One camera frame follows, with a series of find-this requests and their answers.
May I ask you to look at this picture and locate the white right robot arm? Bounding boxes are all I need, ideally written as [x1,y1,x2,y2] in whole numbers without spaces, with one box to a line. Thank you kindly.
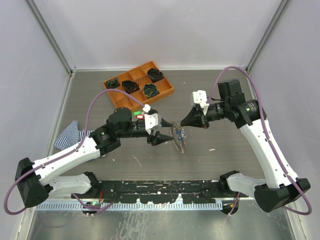
[180,79,311,213]

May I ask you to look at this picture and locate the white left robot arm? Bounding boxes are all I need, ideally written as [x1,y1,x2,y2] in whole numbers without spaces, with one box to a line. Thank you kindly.
[15,107,173,208]

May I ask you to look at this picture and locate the blue yellow rolled tie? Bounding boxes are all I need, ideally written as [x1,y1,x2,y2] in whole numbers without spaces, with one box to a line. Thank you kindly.
[142,83,160,99]

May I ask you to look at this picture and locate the orange compartment tray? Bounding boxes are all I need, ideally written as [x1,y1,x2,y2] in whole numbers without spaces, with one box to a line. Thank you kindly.
[102,61,175,112]

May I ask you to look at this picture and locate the dark rolled tie far left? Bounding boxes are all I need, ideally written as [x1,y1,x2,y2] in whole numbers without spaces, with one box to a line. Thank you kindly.
[104,77,120,89]

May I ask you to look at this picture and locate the blue striped cloth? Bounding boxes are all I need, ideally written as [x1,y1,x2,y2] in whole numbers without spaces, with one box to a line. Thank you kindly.
[54,121,85,151]

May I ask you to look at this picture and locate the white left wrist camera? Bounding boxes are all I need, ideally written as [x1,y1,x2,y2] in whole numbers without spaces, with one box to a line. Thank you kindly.
[144,113,161,135]

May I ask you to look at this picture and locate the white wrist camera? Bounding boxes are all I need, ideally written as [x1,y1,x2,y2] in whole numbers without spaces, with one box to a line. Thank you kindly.
[191,90,210,116]
[144,113,161,135]

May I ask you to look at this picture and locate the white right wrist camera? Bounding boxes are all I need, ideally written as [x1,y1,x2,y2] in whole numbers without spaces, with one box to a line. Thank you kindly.
[191,90,210,116]

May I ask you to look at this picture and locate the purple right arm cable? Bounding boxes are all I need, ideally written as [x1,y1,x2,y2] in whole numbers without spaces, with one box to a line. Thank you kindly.
[207,66,313,216]

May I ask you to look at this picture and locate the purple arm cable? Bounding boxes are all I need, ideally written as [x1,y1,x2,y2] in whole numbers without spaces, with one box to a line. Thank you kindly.
[4,89,151,215]
[207,66,313,216]

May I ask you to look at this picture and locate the black mounting base plate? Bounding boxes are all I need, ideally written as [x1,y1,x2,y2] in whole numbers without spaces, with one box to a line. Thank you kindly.
[76,180,237,204]

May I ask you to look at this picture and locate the slotted cable duct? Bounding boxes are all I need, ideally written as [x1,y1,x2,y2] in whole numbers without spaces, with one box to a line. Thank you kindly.
[35,199,223,211]

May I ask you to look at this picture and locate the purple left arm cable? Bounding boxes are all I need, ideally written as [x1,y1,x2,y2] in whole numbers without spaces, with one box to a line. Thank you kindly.
[4,89,151,215]

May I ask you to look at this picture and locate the left aluminium frame post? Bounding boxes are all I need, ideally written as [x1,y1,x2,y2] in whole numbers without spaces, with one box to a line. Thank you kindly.
[24,0,76,75]

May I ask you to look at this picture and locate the aluminium corner post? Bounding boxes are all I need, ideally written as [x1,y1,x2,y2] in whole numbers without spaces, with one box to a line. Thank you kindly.
[245,0,292,74]

